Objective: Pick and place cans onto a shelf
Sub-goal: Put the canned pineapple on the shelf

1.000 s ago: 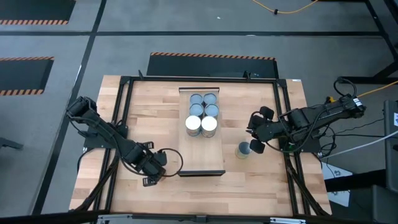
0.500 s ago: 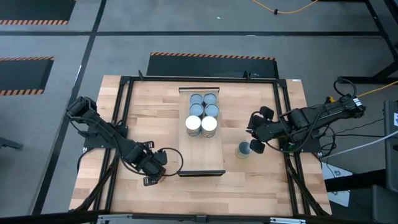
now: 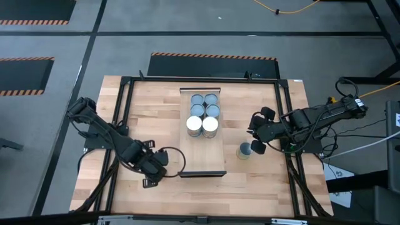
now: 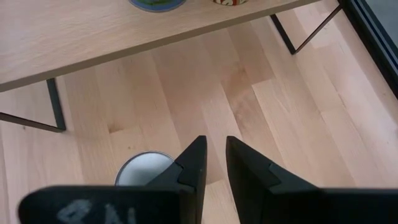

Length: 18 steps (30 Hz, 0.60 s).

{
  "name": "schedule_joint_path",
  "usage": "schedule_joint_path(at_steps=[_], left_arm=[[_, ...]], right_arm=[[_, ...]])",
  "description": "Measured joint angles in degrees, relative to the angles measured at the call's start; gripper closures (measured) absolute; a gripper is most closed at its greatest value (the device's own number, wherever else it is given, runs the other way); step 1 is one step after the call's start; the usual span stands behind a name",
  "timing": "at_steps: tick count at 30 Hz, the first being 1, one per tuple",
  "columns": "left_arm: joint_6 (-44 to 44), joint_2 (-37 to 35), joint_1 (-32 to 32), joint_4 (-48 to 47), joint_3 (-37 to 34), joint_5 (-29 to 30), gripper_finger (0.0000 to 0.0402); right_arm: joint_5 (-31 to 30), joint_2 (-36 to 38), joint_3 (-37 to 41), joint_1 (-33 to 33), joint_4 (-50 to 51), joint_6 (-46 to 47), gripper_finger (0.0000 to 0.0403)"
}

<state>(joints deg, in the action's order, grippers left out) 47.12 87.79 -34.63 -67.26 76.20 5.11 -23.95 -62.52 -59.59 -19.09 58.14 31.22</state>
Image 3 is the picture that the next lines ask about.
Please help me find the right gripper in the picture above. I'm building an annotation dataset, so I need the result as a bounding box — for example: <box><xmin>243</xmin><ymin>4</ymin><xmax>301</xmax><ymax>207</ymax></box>
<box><xmin>248</xmin><ymin>106</ymin><xmax>284</xmax><ymax>156</ymax></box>

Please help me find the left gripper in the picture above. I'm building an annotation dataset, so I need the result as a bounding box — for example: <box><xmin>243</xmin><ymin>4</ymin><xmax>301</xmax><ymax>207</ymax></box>
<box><xmin>131</xmin><ymin>140</ymin><xmax>169</xmax><ymax>188</ymax></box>

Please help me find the yellow carrots tin can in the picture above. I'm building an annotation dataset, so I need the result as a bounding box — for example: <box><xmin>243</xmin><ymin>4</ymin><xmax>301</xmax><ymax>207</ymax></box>
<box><xmin>236</xmin><ymin>142</ymin><xmax>254</xmax><ymax>161</ymax></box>

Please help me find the green can with red swirl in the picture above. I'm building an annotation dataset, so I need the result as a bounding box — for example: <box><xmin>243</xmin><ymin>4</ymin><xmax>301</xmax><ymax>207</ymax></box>
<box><xmin>202</xmin><ymin>116</ymin><xmax>219</xmax><ymax>139</ymax></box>

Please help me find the blue and tan label can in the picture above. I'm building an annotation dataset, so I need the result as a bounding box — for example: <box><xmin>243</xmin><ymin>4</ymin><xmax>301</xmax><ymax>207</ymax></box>
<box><xmin>205</xmin><ymin>104</ymin><xmax>221</xmax><ymax>118</ymax></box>

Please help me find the teal label tin can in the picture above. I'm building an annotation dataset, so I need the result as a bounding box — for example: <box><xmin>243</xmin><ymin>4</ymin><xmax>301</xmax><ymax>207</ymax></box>
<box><xmin>186</xmin><ymin>116</ymin><xmax>203</xmax><ymax>138</ymax></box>

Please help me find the multicolour label tin can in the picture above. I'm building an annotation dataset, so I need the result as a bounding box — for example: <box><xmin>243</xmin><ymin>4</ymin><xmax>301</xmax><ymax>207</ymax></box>
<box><xmin>190</xmin><ymin>104</ymin><xmax>206</xmax><ymax>118</ymax></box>

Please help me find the small silver-lid tin can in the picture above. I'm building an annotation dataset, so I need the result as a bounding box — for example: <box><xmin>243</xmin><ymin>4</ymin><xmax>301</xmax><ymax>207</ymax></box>
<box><xmin>191</xmin><ymin>93</ymin><xmax>205</xmax><ymax>106</ymax></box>

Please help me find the silver metal strip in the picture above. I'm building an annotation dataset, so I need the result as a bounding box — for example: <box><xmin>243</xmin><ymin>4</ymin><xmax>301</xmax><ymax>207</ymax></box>
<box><xmin>98</xmin><ymin>214</ymin><xmax>134</xmax><ymax>225</ymax></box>
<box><xmin>271</xmin><ymin>217</ymin><xmax>309</xmax><ymax>225</ymax></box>

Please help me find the white printed sheet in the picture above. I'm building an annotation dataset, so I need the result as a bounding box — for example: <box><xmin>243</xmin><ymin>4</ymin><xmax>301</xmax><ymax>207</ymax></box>
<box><xmin>321</xmin><ymin>162</ymin><xmax>353</xmax><ymax>209</ymax></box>

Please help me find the black equipment at right edge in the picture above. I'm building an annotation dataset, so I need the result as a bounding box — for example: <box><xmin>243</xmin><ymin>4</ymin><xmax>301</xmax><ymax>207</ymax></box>
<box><xmin>73</xmin><ymin>71</ymin><xmax>334</xmax><ymax>219</ymax></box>

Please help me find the black hazard-striped floor mat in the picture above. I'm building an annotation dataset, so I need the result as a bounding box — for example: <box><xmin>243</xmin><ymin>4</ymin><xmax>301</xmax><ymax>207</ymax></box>
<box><xmin>0</xmin><ymin>0</ymin><xmax>78</xmax><ymax>26</ymax></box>
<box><xmin>146</xmin><ymin>52</ymin><xmax>281</xmax><ymax>79</ymax></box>
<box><xmin>0</xmin><ymin>57</ymin><xmax>56</xmax><ymax>97</ymax></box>

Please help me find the black table leg stand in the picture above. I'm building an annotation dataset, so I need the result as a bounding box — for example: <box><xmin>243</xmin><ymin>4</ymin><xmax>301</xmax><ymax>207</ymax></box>
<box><xmin>339</xmin><ymin>0</ymin><xmax>400</xmax><ymax>86</ymax></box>

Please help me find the grey cabinet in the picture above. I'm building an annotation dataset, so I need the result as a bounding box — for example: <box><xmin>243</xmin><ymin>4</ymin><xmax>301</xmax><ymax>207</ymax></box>
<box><xmin>385</xmin><ymin>99</ymin><xmax>400</xmax><ymax>194</ymax></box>

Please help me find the black equipment box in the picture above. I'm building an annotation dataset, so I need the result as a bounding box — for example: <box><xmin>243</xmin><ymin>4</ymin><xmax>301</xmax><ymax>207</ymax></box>
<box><xmin>326</xmin><ymin>170</ymin><xmax>400</xmax><ymax>225</ymax></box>

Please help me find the dark stand foot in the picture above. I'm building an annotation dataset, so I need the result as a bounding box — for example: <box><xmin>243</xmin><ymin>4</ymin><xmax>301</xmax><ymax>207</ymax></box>
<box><xmin>0</xmin><ymin>137</ymin><xmax>24</xmax><ymax>151</ymax></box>

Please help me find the wooden shelf with black frame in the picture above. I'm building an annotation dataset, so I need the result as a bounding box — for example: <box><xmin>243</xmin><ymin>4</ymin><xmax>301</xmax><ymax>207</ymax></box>
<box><xmin>178</xmin><ymin>86</ymin><xmax>228</xmax><ymax>178</ymax></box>

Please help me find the yellow cable with plug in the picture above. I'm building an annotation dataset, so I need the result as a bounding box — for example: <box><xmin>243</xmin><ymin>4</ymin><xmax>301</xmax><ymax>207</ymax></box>
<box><xmin>327</xmin><ymin>80</ymin><xmax>400</xmax><ymax>106</ymax></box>

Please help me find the white cable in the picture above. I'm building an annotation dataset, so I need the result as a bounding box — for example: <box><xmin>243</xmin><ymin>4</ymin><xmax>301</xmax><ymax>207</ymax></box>
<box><xmin>323</xmin><ymin>130</ymin><xmax>400</xmax><ymax>160</ymax></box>

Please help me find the yellow extension cable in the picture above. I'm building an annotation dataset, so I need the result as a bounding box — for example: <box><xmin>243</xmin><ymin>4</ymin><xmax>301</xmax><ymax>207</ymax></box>
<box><xmin>252</xmin><ymin>0</ymin><xmax>321</xmax><ymax>15</ymax></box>

